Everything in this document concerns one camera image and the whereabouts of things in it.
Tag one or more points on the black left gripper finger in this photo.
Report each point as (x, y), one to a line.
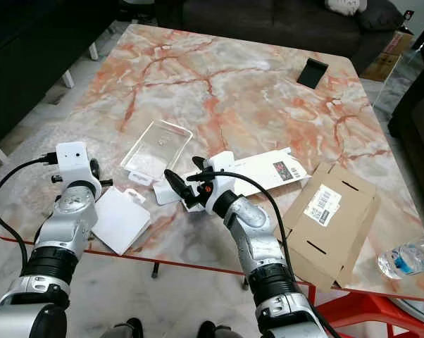
(96, 170)

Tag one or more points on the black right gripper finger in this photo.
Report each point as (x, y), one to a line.
(178, 184)
(198, 163)

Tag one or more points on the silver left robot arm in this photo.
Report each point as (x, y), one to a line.
(71, 225)

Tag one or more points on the clear plastic packaging tray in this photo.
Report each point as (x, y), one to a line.
(159, 148)

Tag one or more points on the long white packaging box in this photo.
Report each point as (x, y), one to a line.
(268, 169)

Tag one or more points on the marble pattern folding table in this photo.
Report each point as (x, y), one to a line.
(226, 91)

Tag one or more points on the black cabinet with white legs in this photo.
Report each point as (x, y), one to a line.
(29, 63)

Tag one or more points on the black robot right foot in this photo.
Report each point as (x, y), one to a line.
(206, 329)

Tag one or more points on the black robot foot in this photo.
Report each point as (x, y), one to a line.
(130, 328)
(206, 329)

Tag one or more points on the black rectangular case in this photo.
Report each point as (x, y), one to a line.
(312, 73)

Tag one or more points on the black robot left foot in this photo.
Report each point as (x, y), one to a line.
(130, 328)

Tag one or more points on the flat brown cardboard with label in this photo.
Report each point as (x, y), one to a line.
(346, 232)

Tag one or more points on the white cushion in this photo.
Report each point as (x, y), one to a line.
(344, 5)

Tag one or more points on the red plastic stool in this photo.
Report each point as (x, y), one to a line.
(374, 317)

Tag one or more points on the brown cardboard box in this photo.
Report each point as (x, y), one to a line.
(387, 58)

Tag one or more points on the clear plastic water bottle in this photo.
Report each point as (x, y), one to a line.
(406, 259)

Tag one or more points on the dark armchair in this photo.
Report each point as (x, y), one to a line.
(420, 120)

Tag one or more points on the dark cushion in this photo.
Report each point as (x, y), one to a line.
(381, 15)

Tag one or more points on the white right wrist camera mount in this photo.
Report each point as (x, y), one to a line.
(222, 163)

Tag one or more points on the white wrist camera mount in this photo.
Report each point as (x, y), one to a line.
(222, 163)
(72, 160)

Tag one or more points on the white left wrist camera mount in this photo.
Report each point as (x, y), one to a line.
(72, 160)

